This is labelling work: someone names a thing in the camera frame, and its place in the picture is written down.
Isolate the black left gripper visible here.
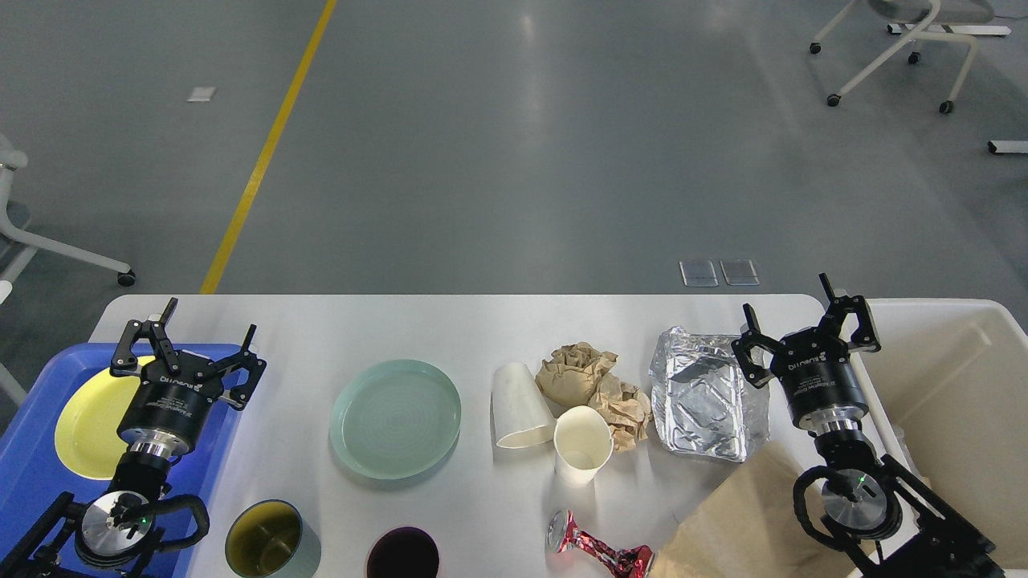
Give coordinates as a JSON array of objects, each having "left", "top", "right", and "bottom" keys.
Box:
[{"left": 110, "top": 298, "right": 267, "bottom": 462}]

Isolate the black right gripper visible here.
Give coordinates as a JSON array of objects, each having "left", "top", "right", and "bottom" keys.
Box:
[{"left": 731, "top": 273, "right": 882, "bottom": 430}]

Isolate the dark teal mug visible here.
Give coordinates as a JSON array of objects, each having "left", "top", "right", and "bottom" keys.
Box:
[{"left": 224, "top": 500, "right": 322, "bottom": 577}]

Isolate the pink mug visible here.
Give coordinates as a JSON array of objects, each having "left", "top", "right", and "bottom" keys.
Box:
[{"left": 365, "top": 526, "right": 440, "bottom": 577}]

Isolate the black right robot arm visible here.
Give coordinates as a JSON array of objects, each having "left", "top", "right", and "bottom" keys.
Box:
[{"left": 732, "top": 274, "right": 1005, "bottom": 577}]

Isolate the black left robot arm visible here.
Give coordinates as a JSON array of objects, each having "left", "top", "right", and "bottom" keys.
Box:
[{"left": 2, "top": 299, "right": 267, "bottom": 577}]

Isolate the yellow plate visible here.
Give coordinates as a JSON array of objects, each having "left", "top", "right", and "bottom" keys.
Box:
[{"left": 54, "top": 369, "right": 141, "bottom": 480}]

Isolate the right floor outlet cover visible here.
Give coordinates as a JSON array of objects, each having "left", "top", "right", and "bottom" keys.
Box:
[{"left": 720, "top": 258, "right": 761, "bottom": 287}]

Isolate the floor outlet cover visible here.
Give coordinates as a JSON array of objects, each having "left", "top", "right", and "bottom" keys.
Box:
[
  {"left": 680, "top": 259, "right": 720, "bottom": 288},
  {"left": 720, "top": 258, "right": 761, "bottom": 287}
]

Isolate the aluminium foil tray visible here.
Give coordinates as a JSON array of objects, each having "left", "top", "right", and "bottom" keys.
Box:
[{"left": 649, "top": 326, "right": 770, "bottom": 463}]

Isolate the beige plastic bin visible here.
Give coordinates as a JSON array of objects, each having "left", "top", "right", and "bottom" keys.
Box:
[{"left": 860, "top": 299, "right": 1027, "bottom": 577}]

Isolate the left floor outlet cover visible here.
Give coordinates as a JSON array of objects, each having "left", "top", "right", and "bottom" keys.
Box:
[{"left": 680, "top": 259, "right": 720, "bottom": 288}]

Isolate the blue plastic tray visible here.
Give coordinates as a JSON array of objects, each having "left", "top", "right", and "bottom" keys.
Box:
[{"left": 1, "top": 344, "right": 241, "bottom": 556}]

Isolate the brown paper bag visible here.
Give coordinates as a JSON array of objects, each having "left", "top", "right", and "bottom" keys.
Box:
[{"left": 649, "top": 442, "right": 855, "bottom": 577}]

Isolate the light green plate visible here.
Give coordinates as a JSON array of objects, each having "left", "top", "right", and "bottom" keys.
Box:
[{"left": 329, "top": 359, "right": 462, "bottom": 482}]

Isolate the upright white paper cup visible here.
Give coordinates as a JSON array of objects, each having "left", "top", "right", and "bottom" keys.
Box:
[{"left": 552, "top": 405, "right": 614, "bottom": 487}]

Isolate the crumpled brown paper ball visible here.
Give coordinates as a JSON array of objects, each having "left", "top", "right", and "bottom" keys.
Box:
[{"left": 535, "top": 344, "right": 619, "bottom": 409}]

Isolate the white table foot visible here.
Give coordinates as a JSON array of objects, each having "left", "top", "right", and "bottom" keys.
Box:
[{"left": 986, "top": 140, "right": 1028, "bottom": 155}]

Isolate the white chair base left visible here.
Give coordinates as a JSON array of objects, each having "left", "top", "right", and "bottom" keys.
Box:
[{"left": 0, "top": 132, "right": 137, "bottom": 406}]

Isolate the tipped white paper cup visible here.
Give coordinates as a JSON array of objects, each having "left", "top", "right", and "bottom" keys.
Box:
[{"left": 492, "top": 362, "right": 556, "bottom": 449}]

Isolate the crushed red can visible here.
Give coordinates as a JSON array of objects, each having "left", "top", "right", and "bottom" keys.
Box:
[{"left": 545, "top": 509, "right": 655, "bottom": 577}]

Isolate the white office chair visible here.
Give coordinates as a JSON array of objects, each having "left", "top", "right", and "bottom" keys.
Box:
[{"left": 827, "top": 1, "right": 995, "bottom": 115}]

